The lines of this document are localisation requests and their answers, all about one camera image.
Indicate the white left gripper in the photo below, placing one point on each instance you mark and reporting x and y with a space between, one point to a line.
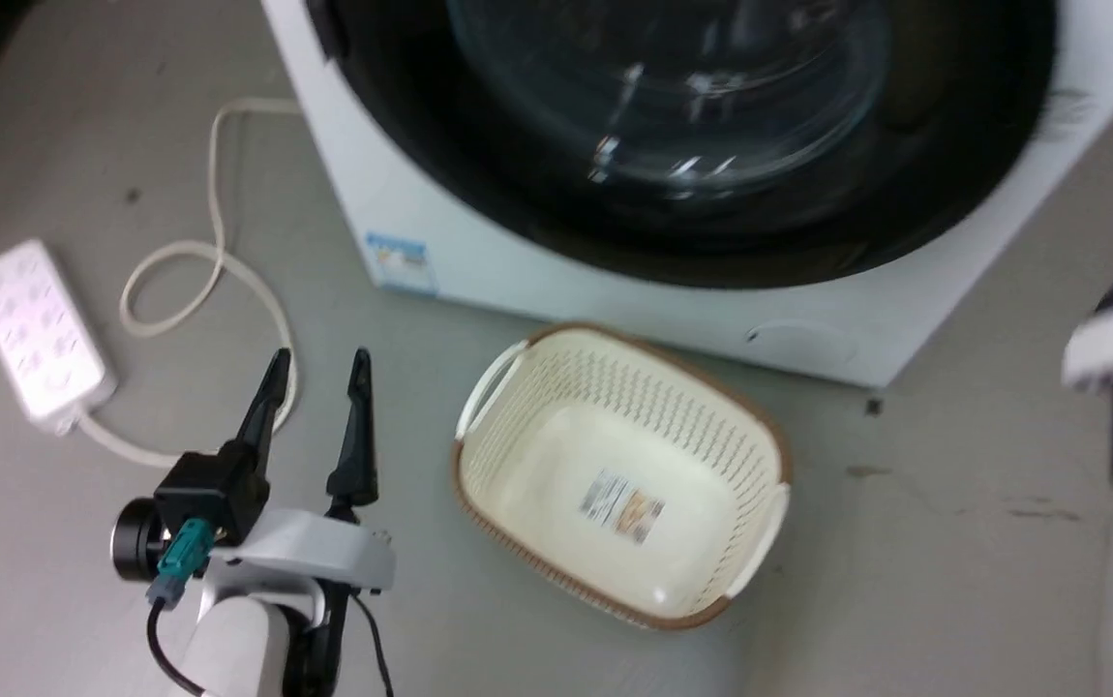
324 552

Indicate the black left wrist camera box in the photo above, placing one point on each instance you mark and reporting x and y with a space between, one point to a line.
213 494

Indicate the white front-load washing machine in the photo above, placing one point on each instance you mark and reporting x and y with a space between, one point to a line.
518 271

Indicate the blue energy label sticker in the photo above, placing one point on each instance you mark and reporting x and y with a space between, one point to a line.
402 261

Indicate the cream laundry basket brown rim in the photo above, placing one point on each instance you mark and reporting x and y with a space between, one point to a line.
556 465

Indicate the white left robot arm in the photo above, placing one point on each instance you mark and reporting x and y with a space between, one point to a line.
237 649

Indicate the white power strip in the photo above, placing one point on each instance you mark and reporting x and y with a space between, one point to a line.
29 329

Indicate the printed basket label sticker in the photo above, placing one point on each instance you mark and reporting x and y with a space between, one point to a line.
622 507

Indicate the black round glass washer door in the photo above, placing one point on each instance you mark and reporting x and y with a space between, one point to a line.
953 145

